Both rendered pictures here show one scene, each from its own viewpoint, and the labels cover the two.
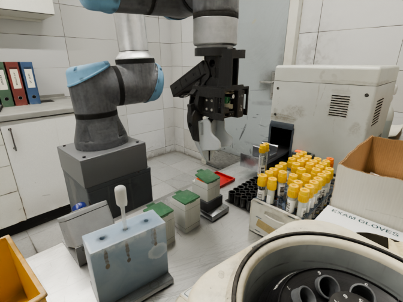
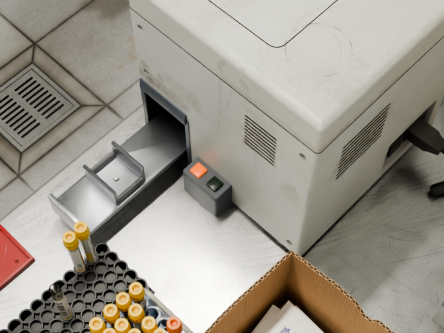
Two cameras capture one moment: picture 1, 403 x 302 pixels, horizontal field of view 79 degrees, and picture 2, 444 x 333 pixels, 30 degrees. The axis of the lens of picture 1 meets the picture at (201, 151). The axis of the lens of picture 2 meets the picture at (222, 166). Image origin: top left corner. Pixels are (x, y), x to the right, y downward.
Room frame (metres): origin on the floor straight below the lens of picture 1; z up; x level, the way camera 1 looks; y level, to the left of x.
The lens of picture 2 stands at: (0.19, -0.32, 1.82)
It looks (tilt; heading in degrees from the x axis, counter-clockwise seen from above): 60 degrees down; 0
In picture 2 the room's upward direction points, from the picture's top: 1 degrees counter-clockwise
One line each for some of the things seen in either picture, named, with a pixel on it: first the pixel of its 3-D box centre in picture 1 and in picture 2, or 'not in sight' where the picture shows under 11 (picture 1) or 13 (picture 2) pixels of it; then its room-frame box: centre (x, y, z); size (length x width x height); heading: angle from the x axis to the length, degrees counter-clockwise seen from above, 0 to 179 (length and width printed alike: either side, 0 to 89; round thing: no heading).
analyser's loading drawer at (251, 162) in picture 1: (268, 151); (129, 165); (0.71, -0.21, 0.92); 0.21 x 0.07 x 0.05; 135
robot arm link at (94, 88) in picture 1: (93, 86); not in sight; (0.71, 0.30, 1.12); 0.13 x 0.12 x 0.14; 125
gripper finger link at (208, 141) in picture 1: (209, 142); not in sight; (0.44, -0.02, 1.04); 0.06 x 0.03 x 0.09; 46
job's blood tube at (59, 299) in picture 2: (261, 175); (63, 305); (0.52, -0.14, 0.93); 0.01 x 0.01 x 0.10
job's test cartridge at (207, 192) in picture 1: (205, 190); not in sight; (0.47, -0.01, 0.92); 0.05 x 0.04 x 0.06; 46
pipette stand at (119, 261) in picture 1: (129, 257); not in sight; (0.27, 0.10, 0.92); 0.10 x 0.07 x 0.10; 127
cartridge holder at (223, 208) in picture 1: (205, 201); not in sight; (0.47, -0.01, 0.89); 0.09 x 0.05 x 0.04; 46
